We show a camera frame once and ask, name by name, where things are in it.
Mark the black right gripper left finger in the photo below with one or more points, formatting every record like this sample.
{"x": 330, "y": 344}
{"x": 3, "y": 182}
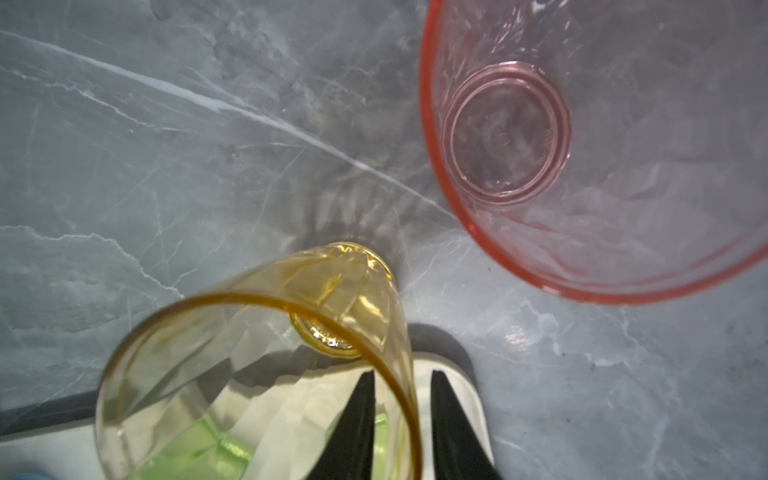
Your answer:
{"x": 349, "y": 452}

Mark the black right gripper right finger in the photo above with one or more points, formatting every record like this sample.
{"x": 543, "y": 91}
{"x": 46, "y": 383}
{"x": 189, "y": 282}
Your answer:
{"x": 457, "y": 452}

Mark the yellow short glass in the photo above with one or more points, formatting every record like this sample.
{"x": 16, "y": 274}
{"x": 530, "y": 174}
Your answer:
{"x": 270, "y": 357}

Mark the green short glass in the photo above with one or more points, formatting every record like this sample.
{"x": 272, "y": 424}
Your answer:
{"x": 202, "y": 452}

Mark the beige plastic tray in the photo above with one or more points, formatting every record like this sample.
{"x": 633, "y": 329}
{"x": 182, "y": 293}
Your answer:
{"x": 68, "y": 451}

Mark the pink short glass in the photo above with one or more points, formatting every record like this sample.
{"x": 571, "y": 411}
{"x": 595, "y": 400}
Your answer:
{"x": 612, "y": 152}

